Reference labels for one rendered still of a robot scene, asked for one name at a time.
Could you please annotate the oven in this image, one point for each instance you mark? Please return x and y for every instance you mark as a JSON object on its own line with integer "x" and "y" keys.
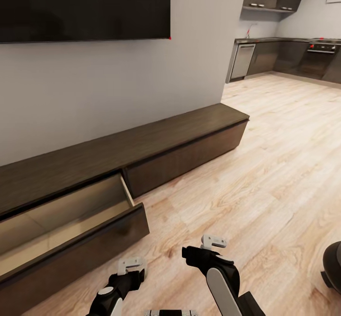
{"x": 318, "y": 57}

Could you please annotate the pillar candle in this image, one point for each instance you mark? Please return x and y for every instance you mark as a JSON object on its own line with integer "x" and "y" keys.
{"x": 140, "y": 268}

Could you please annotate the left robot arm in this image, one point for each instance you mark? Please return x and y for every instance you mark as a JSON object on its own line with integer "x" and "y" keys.
{"x": 109, "y": 300}

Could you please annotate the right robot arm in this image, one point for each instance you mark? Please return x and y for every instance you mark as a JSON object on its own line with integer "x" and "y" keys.
{"x": 222, "y": 278}

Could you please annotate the cauldron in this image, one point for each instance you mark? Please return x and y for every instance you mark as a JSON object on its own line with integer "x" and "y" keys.
{"x": 332, "y": 267}

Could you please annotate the wall mounted tv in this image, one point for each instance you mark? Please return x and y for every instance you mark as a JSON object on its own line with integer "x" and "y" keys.
{"x": 29, "y": 21}

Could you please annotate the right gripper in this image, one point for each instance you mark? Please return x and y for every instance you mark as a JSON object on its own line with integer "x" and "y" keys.
{"x": 194, "y": 255}

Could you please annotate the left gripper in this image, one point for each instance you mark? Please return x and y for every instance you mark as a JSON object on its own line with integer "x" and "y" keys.
{"x": 131, "y": 280}

